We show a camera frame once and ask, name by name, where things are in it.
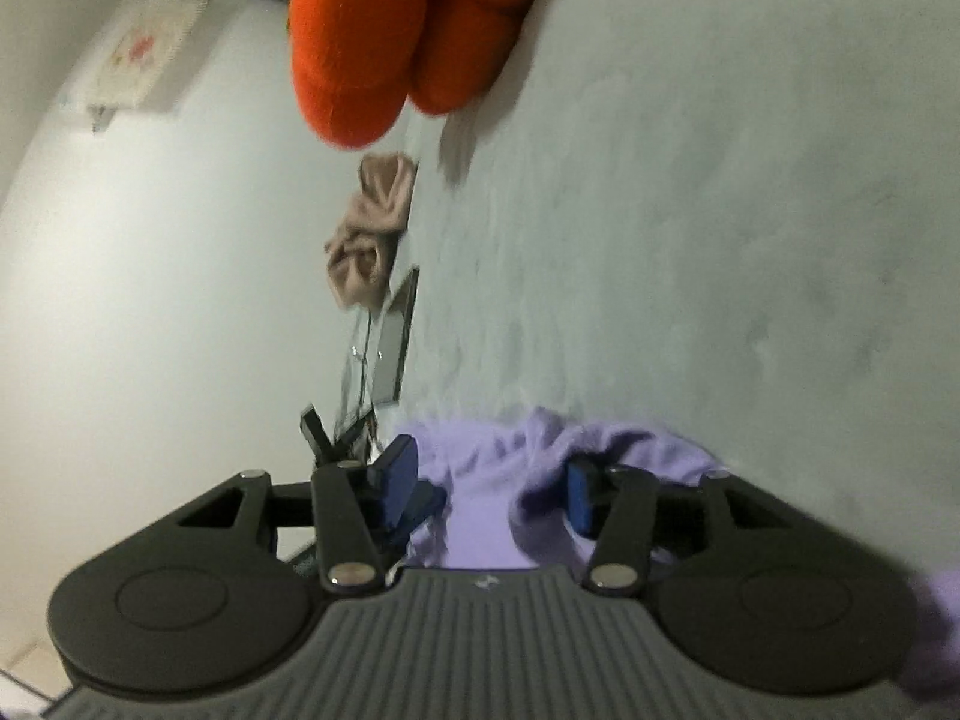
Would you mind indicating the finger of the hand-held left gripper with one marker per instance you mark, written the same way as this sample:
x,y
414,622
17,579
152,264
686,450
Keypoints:
x,y
427,506

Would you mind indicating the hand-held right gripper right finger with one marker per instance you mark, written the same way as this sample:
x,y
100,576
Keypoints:
x,y
581,499

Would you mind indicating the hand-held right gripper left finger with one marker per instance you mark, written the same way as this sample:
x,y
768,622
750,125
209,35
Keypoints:
x,y
397,480

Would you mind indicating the purple pants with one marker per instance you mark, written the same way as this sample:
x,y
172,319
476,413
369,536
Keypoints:
x,y
487,525

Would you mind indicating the black stand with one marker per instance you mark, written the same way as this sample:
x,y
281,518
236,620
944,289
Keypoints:
x,y
319,435

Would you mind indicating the black tablet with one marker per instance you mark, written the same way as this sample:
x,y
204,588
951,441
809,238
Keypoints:
x,y
394,345

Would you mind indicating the beige knotted cloth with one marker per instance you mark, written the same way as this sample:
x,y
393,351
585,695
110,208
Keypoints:
x,y
371,240

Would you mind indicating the orange pumpkin pillow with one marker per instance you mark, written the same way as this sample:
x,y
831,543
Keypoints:
x,y
375,37

